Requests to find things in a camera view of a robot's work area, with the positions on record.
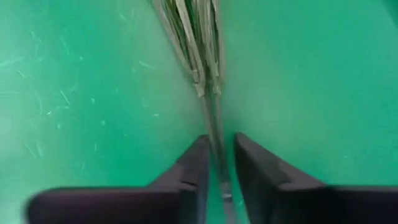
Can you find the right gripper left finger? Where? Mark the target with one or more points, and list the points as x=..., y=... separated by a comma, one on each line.
x=180, y=193

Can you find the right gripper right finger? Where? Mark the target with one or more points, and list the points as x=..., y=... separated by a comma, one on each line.
x=273, y=193

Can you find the purple flower bunch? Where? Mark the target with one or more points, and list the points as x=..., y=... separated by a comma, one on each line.
x=199, y=46

